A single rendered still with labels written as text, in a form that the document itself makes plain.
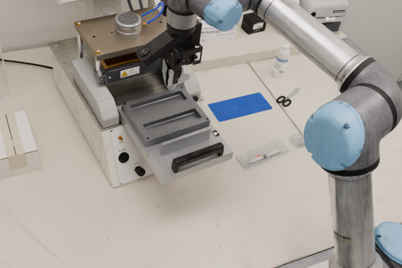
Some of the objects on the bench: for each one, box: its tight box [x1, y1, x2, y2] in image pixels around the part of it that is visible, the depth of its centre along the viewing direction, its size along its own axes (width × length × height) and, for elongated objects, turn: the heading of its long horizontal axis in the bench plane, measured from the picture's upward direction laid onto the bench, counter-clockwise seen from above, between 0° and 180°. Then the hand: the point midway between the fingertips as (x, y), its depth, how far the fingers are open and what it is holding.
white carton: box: [197, 16, 237, 44], centre depth 201 cm, size 12×23×7 cm, turn 99°
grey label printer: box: [285, 0, 349, 34], centre depth 215 cm, size 25×20×17 cm
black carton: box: [241, 12, 266, 35], centre depth 209 cm, size 6×9×7 cm
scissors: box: [276, 87, 301, 106], centre depth 187 cm, size 14×6×1 cm, turn 134°
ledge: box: [188, 11, 348, 72], centre depth 212 cm, size 30×84×4 cm, turn 106°
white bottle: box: [272, 44, 290, 79], centre depth 192 cm, size 5×5×14 cm
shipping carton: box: [0, 111, 41, 180], centre depth 148 cm, size 19×13×9 cm
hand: (167, 87), depth 132 cm, fingers closed
